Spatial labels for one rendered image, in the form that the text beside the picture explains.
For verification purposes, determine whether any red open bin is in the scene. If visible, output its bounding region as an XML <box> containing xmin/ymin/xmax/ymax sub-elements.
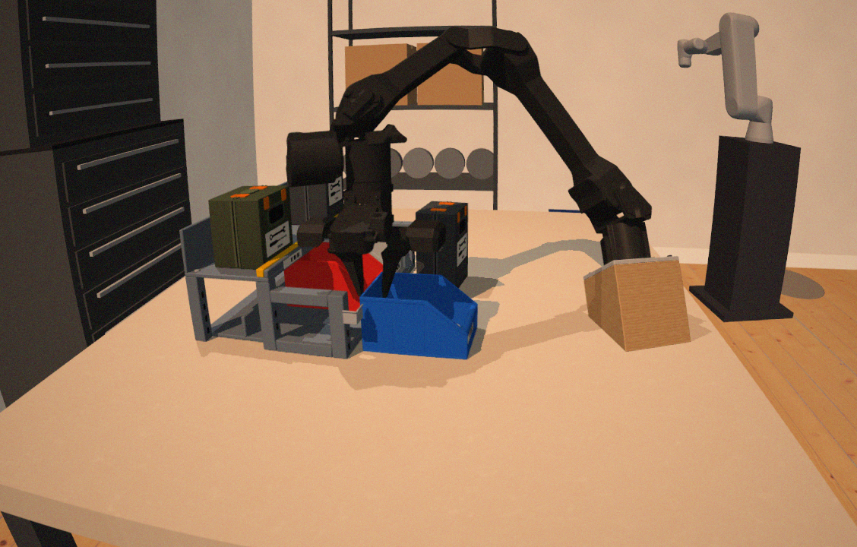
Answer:
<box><xmin>284</xmin><ymin>242</ymin><xmax>383</xmax><ymax>311</ymax></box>

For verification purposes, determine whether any yellow flat bar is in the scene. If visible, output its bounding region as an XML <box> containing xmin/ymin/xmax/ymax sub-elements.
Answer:
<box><xmin>256</xmin><ymin>242</ymin><xmax>298</xmax><ymax>277</ymax></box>

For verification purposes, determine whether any blue bin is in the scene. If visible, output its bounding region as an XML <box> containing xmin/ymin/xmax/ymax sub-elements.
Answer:
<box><xmin>359</xmin><ymin>272</ymin><xmax>478</xmax><ymax>359</ymax></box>

